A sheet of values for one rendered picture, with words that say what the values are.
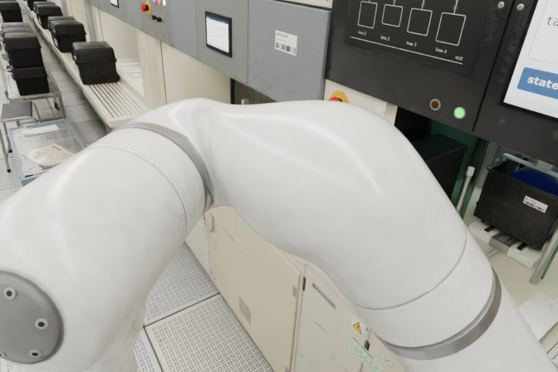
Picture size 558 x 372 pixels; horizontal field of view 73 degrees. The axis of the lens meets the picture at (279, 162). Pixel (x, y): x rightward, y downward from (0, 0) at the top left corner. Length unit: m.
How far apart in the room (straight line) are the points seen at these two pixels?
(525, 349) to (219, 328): 1.88
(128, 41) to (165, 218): 3.46
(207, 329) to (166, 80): 1.34
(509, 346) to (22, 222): 0.28
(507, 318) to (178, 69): 2.08
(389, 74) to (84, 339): 0.72
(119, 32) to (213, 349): 2.67
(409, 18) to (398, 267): 0.63
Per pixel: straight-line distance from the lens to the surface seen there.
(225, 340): 2.06
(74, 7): 5.10
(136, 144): 0.28
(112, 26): 3.64
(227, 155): 0.22
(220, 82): 2.35
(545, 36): 0.68
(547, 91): 0.68
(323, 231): 0.20
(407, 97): 0.80
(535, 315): 1.21
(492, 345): 0.27
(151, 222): 0.24
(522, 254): 1.40
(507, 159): 1.44
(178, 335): 2.11
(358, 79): 0.88
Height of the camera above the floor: 1.64
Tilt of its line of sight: 28 degrees down
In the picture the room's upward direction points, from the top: 3 degrees clockwise
